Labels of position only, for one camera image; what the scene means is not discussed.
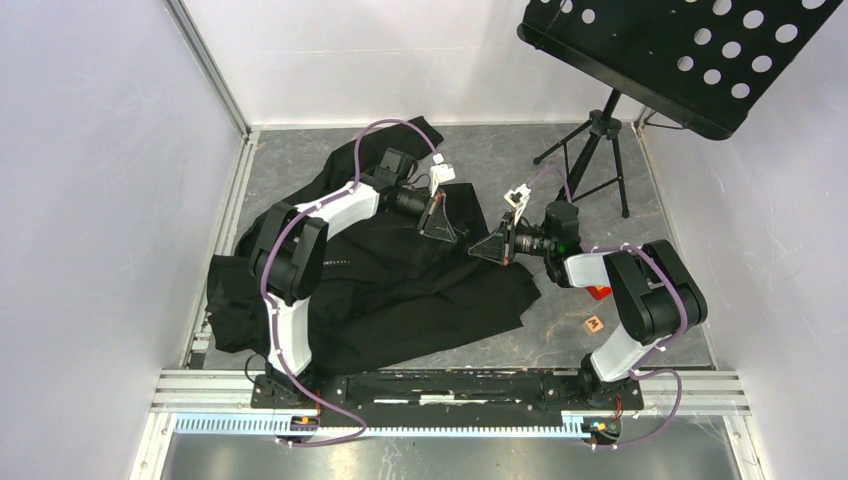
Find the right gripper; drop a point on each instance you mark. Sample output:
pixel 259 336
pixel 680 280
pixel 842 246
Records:
pixel 496 246

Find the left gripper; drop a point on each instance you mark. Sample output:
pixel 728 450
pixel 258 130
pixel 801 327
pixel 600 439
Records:
pixel 433 219

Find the black jacket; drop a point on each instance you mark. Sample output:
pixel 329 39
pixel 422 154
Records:
pixel 387 294

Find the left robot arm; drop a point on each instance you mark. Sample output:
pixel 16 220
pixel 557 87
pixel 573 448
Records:
pixel 288 256

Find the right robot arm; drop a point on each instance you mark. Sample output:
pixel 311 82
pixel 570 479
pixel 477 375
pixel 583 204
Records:
pixel 656 297

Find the red yellow toy block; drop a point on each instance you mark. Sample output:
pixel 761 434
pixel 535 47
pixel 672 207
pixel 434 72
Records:
pixel 599 292

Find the wooden letter tile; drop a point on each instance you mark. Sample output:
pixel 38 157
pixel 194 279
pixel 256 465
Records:
pixel 593 325

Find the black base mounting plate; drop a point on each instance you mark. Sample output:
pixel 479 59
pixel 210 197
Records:
pixel 447 398

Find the black music stand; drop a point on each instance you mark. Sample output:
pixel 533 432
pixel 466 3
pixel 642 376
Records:
pixel 701 64

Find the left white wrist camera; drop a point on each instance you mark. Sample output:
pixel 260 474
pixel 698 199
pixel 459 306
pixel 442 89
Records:
pixel 441 172

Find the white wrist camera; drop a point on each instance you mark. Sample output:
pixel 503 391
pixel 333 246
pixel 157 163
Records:
pixel 441 172
pixel 518 199

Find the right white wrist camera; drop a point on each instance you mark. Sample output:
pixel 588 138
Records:
pixel 518 199

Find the white toothed cable duct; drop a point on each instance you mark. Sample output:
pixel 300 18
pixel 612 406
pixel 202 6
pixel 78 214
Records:
pixel 284 425

